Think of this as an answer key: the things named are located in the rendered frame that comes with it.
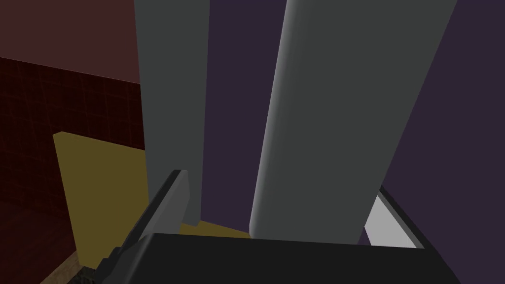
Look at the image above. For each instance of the yellow cupboard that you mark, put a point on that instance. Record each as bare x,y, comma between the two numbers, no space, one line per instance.
102,189

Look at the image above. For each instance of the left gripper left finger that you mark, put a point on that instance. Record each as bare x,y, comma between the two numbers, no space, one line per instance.
169,209

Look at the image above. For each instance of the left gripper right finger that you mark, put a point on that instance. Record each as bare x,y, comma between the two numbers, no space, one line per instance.
388,230

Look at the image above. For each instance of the flat grey bar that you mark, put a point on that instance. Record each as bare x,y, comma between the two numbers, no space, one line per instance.
173,98

